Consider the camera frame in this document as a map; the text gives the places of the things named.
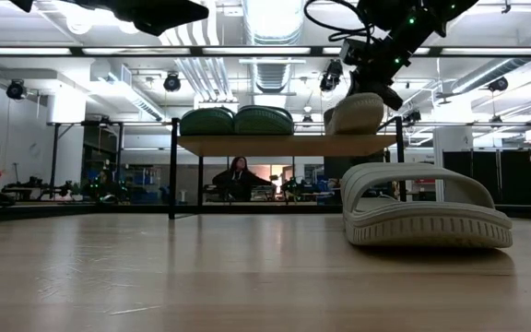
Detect black partition panels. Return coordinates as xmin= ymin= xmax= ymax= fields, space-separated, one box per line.
xmin=442 ymin=141 xmax=531 ymax=208

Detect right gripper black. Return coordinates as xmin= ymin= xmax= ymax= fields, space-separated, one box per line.
xmin=350 ymin=27 xmax=426 ymax=112

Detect grey slide sandal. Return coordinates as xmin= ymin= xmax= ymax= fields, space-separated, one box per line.
xmin=339 ymin=161 xmax=514 ymax=250
xmin=323 ymin=91 xmax=385 ymax=136

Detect teal slide sandal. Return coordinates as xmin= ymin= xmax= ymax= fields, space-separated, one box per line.
xmin=233 ymin=104 xmax=296 ymax=136
xmin=179 ymin=106 xmax=237 ymax=136

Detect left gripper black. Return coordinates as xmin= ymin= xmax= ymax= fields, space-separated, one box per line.
xmin=69 ymin=0 xmax=210 ymax=37

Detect person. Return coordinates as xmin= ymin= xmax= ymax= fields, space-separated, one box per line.
xmin=211 ymin=155 xmax=277 ymax=203

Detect wooden shelf black frame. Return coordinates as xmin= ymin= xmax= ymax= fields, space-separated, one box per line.
xmin=167 ymin=114 xmax=407 ymax=221

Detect black ceiling spot lamp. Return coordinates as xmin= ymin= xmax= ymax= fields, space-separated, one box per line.
xmin=5 ymin=78 xmax=28 ymax=101
xmin=162 ymin=72 xmax=183 ymax=93
xmin=318 ymin=58 xmax=345 ymax=93
xmin=486 ymin=75 xmax=510 ymax=94

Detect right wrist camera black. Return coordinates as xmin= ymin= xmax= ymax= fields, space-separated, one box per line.
xmin=338 ymin=38 xmax=373 ymax=66

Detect silver air duct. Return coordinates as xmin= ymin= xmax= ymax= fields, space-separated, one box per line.
xmin=241 ymin=0 xmax=307 ymax=94

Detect black camera cable loop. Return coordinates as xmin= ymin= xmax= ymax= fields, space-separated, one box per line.
xmin=302 ymin=0 xmax=373 ymax=43

